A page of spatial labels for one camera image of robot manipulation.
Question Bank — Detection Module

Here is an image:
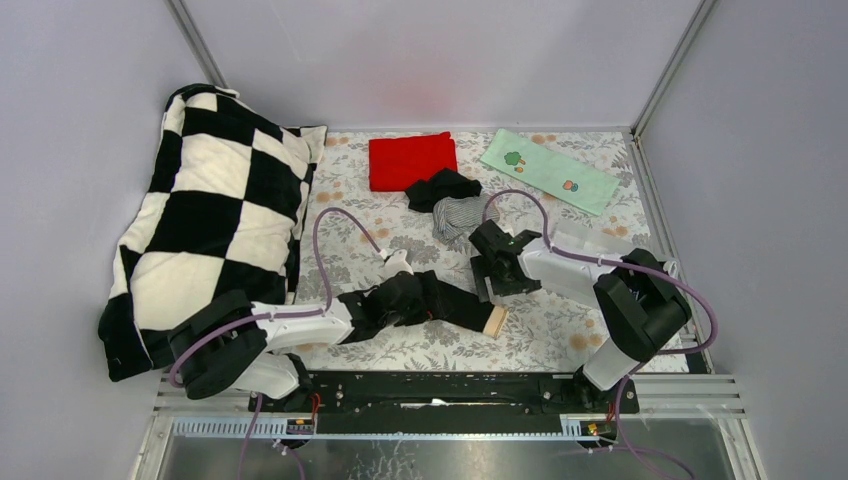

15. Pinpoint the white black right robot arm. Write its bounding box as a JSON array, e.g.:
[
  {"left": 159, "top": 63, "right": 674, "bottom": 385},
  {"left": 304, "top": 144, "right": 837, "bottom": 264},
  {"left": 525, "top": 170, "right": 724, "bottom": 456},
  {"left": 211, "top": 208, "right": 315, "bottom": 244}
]
[{"left": 469, "top": 220, "right": 692, "bottom": 412}]

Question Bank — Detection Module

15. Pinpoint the red folded cloth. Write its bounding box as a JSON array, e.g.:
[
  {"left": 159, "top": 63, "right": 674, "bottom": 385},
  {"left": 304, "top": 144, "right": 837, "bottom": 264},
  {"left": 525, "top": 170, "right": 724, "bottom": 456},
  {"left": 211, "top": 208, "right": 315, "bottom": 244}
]
[{"left": 368, "top": 131, "right": 458, "bottom": 192}]

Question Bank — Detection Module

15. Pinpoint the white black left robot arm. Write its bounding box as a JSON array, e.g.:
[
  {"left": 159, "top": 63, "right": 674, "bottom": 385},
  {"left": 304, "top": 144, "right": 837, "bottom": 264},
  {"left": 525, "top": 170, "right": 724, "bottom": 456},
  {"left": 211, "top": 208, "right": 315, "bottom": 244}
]
[{"left": 168, "top": 271, "right": 439, "bottom": 411}]

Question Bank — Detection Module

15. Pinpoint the black white checkered blanket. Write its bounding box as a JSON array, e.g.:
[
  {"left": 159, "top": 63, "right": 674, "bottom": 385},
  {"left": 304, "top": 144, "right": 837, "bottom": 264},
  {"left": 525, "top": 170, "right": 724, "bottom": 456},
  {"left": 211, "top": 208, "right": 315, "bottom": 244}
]
[{"left": 97, "top": 83, "right": 328, "bottom": 382}]

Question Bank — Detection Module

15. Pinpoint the clear plastic organizer box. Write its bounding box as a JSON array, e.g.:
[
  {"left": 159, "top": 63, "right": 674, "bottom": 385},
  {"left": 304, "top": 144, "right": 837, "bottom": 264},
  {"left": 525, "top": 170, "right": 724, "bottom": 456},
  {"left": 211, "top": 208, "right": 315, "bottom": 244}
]
[{"left": 546, "top": 219, "right": 637, "bottom": 281}]

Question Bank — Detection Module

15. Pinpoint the grey striped underwear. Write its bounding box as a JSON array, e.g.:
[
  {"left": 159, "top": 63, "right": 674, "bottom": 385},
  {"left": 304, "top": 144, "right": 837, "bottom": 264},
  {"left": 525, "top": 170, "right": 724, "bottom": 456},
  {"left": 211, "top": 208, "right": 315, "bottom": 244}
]
[{"left": 432, "top": 195, "right": 500, "bottom": 246}]

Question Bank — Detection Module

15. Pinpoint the black crumpled garment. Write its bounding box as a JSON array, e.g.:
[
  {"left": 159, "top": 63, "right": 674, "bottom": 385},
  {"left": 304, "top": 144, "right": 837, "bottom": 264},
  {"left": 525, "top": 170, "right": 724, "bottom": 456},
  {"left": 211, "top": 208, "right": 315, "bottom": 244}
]
[{"left": 405, "top": 168, "right": 482, "bottom": 213}]

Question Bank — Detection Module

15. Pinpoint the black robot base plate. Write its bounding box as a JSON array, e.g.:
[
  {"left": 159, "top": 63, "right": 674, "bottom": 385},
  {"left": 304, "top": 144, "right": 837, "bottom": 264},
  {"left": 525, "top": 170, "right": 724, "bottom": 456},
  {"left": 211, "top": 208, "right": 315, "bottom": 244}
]
[{"left": 262, "top": 370, "right": 640, "bottom": 415}]

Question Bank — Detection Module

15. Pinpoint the mint green printed cloth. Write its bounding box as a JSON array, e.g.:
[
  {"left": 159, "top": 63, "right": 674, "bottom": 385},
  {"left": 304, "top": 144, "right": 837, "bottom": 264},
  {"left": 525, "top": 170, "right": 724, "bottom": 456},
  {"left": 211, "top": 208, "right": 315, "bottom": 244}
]
[{"left": 481, "top": 129, "right": 620, "bottom": 216}]

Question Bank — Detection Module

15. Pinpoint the black underwear beige waistband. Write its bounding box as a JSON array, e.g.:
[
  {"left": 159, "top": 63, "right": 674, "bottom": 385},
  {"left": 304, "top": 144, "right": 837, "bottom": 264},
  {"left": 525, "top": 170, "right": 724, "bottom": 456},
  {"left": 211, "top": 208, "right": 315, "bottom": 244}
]
[{"left": 414, "top": 271, "right": 509, "bottom": 338}]

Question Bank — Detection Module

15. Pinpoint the aluminium frame rail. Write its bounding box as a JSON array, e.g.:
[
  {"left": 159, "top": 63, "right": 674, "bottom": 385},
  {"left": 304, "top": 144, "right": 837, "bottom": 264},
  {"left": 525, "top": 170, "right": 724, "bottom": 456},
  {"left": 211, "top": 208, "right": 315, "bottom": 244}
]
[{"left": 131, "top": 373, "right": 766, "bottom": 479}]

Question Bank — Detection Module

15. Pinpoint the floral table cloth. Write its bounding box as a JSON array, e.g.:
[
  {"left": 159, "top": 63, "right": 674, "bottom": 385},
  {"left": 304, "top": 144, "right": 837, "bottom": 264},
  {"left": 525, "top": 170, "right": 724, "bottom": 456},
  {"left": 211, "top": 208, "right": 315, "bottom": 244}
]
[{"left": 296, "top": 132, "right": 654, "bottom": 372}]

